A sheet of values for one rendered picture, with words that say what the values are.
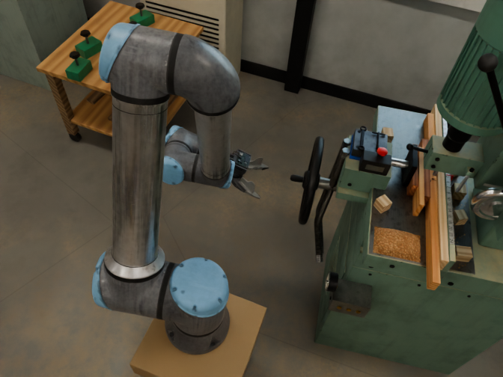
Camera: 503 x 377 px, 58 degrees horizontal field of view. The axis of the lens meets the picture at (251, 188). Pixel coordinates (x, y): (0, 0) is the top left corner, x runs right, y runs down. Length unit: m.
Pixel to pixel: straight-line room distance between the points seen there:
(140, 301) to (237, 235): 1.14
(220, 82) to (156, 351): 0.81
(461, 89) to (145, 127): 0.70
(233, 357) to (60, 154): 1.72
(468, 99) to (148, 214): 0.76
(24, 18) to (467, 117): 2.32
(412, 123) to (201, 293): 0.90
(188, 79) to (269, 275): 1.45
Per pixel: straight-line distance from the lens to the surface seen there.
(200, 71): 0.86
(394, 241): 1.26
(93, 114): 2.63
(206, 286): 1.16
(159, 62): 0.86
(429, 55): 2.78
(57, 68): 2.40
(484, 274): 1.47
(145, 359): 1.38
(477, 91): 1.11
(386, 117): 1.60
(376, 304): 1.64
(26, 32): 2.90
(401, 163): 1.39
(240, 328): 1.41
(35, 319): 2.23
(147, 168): 0.97
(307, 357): 2.05
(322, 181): 1.45
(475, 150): 1.35
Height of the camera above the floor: 1.94
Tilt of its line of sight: 53 degrees down
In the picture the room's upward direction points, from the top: 5 degrees clockwise
